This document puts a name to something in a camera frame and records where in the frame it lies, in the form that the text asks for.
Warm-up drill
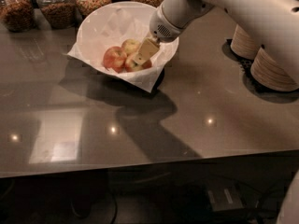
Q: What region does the dark box under table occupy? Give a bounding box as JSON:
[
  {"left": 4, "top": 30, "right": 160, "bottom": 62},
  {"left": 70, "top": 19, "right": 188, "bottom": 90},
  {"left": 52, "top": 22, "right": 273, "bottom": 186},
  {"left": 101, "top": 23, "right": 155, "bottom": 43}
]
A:
[{"left": 186, "top": 180, "right": 256, "bottom": 224}]

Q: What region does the back stack of paper bowls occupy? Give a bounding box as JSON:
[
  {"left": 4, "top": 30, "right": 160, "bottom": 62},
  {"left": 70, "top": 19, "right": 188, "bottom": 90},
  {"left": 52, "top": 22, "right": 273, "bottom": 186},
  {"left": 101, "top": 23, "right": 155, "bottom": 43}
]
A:
[{"left": 230, "top": 25, "right": 260, "bottom": 60}]

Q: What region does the front stack of paper bowls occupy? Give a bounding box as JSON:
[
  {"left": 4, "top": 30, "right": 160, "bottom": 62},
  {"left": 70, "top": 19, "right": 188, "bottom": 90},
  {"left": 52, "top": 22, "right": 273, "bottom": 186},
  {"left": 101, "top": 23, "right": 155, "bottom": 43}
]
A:
[{"left": 250, "top": 49, "right": 299, "bottom": 91}]

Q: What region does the black rubber mat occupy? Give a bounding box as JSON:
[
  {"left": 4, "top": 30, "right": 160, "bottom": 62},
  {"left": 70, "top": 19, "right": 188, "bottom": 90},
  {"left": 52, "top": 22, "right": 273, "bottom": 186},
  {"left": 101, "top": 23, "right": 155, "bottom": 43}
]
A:
[{"left": 226, "top": 39, "right": 265, "bottom": 93}]

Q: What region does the back red yellow apple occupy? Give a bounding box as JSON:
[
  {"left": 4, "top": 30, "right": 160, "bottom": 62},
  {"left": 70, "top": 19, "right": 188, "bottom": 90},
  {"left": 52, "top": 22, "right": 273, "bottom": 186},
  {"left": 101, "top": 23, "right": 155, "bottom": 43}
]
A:
[{"left": 121, "top": 38, "right": 140, "bottom": 55}]

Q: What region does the far left glass cereal jar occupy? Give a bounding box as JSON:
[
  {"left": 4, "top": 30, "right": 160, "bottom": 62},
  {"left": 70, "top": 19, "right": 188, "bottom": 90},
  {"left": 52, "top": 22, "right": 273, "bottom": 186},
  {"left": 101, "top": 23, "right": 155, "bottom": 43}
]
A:
[{"left": 0, "top": 0, "right": 36, "bottom": 32}]

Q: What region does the stack of paper bowls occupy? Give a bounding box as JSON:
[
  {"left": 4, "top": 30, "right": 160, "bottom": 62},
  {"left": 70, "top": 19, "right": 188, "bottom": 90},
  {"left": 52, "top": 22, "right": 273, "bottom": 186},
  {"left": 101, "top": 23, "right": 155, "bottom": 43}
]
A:
[
  {"left": 250, "top": 49, "right": 299, "bottom": 91},
  {"left": 230, "top": 25, "right": 260, "bottom": 60}
]

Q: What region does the white bowl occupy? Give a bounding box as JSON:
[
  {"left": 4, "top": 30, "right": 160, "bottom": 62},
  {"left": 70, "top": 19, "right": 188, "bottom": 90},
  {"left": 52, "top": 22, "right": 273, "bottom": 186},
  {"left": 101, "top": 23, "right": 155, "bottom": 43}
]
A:
[{"left": 76, "top": 1, "right": 179, "bottom": 81}]

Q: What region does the black cable under table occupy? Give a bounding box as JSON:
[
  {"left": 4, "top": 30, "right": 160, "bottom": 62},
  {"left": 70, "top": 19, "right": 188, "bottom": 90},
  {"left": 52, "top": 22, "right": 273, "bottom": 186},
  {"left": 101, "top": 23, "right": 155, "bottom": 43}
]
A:
[{"left": 253, "top": 179, "right": 293, "bottom": 224}]

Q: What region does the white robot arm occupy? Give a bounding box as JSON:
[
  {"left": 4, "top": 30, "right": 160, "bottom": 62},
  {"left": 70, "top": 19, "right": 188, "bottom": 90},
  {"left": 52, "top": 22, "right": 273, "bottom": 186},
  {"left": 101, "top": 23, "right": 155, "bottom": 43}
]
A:
[{"left": 134, "top": 0, "right": 299, "bottom": 82}]

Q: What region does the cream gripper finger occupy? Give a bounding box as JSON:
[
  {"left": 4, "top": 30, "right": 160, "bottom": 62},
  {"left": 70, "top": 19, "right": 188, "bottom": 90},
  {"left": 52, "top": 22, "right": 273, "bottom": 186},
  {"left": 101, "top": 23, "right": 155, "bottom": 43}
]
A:
[{"left": 133, "top": 37, "right": 160, "bottom": 65}]

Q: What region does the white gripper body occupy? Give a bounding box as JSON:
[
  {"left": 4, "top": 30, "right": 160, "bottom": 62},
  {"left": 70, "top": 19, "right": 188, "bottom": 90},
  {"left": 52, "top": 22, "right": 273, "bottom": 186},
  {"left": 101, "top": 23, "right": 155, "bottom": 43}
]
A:
[{"left": 149, "top": 5, "right": 184, "bottom": 43}]

